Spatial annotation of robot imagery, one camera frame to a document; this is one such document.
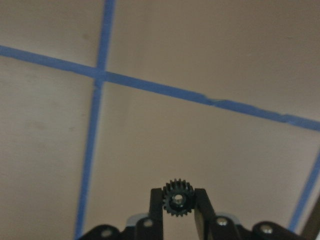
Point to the small black bearing gear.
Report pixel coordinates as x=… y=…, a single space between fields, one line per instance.
x=178 y=197

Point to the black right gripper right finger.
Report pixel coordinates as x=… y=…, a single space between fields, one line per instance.
x=204 y=213

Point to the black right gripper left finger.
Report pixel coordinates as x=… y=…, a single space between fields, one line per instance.
x=156 y=213

